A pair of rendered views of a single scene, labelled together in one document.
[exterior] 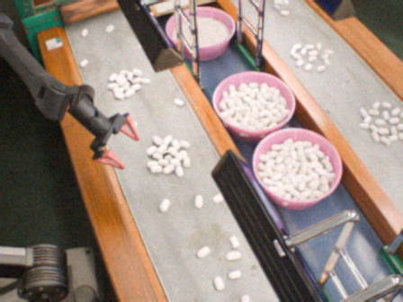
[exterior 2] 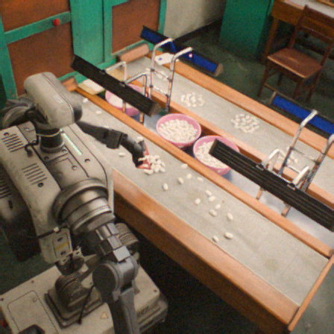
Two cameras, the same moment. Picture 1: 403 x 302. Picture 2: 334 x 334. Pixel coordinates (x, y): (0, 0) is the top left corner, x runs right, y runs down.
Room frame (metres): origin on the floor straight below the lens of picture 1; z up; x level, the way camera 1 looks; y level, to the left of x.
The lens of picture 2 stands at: (-0.34, 0.84, 2.20)
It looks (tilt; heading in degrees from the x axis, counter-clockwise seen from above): 45 degrees down; 325
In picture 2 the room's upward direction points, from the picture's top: 8 degrees clockwise
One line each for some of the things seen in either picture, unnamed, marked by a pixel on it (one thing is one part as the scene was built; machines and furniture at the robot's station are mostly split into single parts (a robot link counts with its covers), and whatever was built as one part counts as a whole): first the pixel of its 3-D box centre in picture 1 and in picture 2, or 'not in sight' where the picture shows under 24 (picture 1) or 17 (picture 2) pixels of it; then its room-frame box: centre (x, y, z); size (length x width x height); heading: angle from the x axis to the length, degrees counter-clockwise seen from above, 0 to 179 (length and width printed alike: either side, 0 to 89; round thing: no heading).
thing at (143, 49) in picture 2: not in sight; (133, 54); (1.84, -0.27, 0.83); 0.30 x 0.06 x 0.07; 110
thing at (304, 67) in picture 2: not in sight; (297, 61); (1.77, -2.01, 0.45); 0.44 x 0.43 x 0.91; 13
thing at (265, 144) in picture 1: (296, 173); (215, 156); (0.79, -0.28, 0.72); 0.27 x 0.27 x 0.10
